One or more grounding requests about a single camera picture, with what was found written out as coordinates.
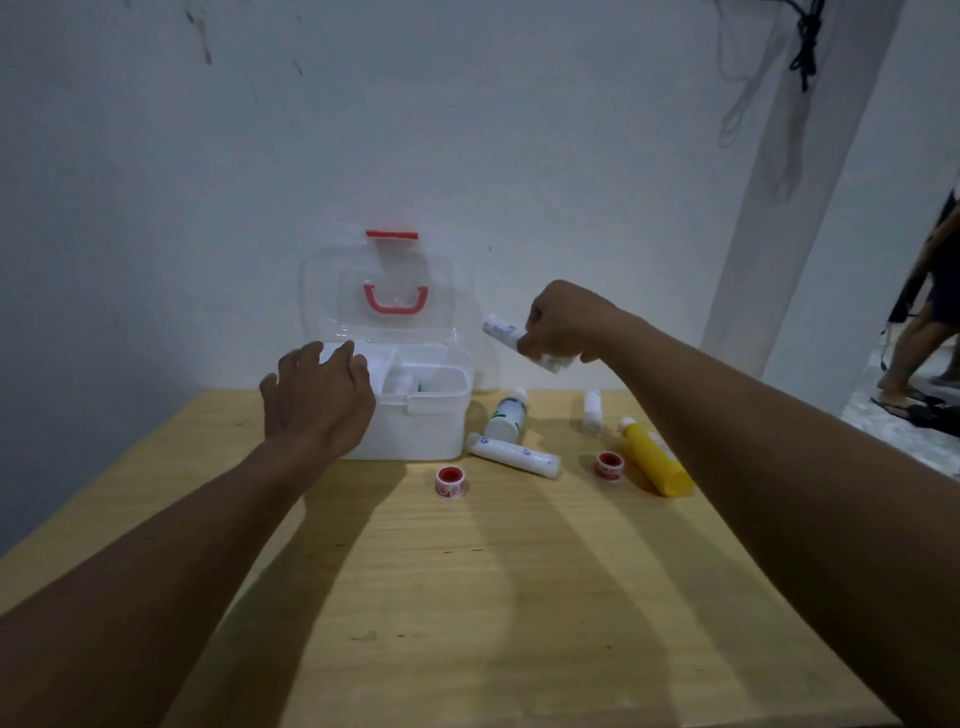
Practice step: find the white plastic first aid box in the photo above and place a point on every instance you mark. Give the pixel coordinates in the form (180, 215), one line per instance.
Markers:
(416, 420)

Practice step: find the person's left thumb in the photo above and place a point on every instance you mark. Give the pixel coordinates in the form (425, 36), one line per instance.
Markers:
(365, 379)

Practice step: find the person's right fingers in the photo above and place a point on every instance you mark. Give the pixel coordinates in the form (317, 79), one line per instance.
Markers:
(551, 346)

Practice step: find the red medical tape roll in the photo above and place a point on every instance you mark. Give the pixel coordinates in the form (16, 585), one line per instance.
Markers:
(609, 466)
(451, 484)

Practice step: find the yellow plastic bottle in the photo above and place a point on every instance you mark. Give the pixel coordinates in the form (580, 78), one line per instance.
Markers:
(657, 463)

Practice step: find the small white bandage roll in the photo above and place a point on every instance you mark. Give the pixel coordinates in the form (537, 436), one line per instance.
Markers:
(592, 412)

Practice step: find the person's left middle finger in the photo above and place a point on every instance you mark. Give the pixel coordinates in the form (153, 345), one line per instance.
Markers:
(312, 361)

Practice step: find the person's left forearm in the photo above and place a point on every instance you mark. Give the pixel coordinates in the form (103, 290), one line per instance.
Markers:
(142, 592)

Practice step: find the white bottle with green label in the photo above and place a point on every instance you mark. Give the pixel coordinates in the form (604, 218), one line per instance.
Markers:
(507, 418)

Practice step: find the person's right hand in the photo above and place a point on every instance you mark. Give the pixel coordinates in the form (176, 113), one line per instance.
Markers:
(570, 319)

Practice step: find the person's left hand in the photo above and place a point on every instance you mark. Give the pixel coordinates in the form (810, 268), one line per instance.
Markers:
(319, 405)

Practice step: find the person's left little finger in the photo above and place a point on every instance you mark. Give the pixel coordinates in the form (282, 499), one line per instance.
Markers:
(269, 390)

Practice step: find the person's right forearm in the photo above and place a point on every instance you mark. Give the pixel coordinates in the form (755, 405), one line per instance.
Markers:
(795, 495)

